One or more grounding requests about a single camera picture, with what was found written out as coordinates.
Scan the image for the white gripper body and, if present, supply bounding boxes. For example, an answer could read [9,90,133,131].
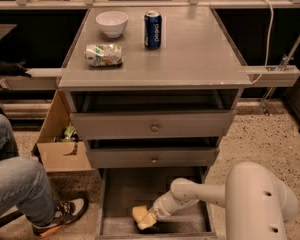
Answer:
[148,191,197,220]

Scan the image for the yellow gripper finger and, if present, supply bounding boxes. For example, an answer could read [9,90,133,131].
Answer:
[137,212,157,230]

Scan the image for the yellow sponge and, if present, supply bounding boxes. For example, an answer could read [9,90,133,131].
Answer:
[132,205,148,223]

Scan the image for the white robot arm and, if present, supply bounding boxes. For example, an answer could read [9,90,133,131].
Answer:
[132,162,299,240]

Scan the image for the grey bottom drawer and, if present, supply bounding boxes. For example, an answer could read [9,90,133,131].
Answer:
[95,167,224,240]

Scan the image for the grey drawer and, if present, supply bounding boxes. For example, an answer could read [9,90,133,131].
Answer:
[86,144,220,169]
[70,111,234,140]
[95,167,224,240]

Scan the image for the grey middle drawer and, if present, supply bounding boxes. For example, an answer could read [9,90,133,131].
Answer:
[86,144,220,169]

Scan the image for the grey top drawer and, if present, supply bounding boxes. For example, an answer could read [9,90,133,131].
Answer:
[70,111,234,140]

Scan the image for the grey drawer cabinet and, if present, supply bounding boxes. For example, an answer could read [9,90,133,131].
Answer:
[56,6,252,172]

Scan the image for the black white sneaker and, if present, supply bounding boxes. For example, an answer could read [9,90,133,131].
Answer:
[32,198,88,238]

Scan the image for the cardboard box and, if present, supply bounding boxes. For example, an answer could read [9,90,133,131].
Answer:
[36,91,91,172]

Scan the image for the green item in box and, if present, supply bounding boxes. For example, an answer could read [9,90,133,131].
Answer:
[53,125,78,143]

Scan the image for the person leg in jeans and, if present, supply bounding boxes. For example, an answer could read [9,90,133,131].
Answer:
[0,114,55,226]

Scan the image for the crushed green white can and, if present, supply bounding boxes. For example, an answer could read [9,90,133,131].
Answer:
[85,44,122,67]

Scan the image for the blue pepsi can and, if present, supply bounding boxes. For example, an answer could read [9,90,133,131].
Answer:
[144,10,162,49]

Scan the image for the white bowl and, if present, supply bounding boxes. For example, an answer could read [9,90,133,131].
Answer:
[96,11,128,38]

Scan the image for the white cable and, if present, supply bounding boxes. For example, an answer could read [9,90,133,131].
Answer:
[250,0,274,86]

